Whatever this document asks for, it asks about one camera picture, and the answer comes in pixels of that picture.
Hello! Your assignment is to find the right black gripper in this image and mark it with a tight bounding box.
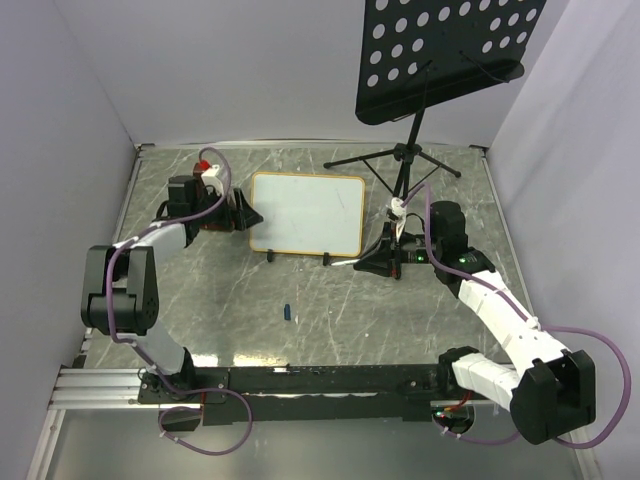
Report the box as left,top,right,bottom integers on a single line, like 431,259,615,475
354,221,442,277

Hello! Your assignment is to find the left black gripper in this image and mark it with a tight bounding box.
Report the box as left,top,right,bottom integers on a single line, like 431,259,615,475
191,186,263,231

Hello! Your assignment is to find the white whiteboard marker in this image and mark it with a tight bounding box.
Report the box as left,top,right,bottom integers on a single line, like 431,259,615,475
330,258,359,267

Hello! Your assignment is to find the yellow framed whiteboard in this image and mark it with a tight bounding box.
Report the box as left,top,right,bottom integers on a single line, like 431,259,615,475
249,172,366,258

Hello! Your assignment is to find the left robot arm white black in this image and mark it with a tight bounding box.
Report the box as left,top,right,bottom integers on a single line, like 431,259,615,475
80,166,264,402

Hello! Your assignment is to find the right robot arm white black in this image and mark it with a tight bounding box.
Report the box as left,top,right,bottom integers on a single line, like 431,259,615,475
354,197,596,445

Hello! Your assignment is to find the brown wooden metronome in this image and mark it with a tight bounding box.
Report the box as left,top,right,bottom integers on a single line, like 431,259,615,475
193,162,236,231

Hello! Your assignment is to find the black music stand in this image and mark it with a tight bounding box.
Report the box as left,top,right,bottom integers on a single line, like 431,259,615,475
355,0,545,199

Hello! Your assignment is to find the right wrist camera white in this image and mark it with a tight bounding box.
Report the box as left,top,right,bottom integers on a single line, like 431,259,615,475
387,197,407,239

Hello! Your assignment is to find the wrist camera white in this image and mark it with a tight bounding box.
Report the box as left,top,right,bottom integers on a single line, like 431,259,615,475
387,197,407,239
193,160,224,192

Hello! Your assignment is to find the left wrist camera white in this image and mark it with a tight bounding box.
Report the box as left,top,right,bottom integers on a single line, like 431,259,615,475
193,160,224,192

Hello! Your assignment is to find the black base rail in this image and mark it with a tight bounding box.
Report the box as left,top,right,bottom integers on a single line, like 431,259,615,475
138,364,467,426

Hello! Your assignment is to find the aluminium extrusion frame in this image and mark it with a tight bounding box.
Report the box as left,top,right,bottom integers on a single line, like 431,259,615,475
26,144,146,480

